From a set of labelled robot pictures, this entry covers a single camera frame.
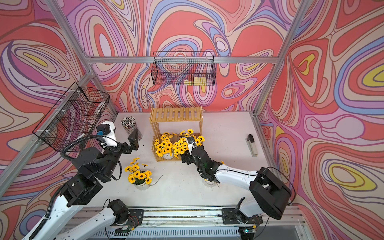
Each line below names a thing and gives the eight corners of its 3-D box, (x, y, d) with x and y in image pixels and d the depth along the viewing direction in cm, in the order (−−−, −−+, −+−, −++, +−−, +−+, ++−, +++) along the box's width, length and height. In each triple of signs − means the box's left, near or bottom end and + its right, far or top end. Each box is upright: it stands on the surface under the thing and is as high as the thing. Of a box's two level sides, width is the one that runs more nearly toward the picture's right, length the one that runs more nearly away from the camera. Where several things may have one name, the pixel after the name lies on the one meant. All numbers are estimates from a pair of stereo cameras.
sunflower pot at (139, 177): (136, 194, 82) (126, 184, 70) (133, 174, 90) (124, 161, 77) (154, 186, 85) (147, 176, 72) (149, 168, 92) (143, 155, 80)
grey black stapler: (252, 157, 97) (255, 153, 93) (245, 138, 106) (247, 134, 102) (258, 156, 97) (260, 152, 93) (250, 138, 106) (252, 133, 103)
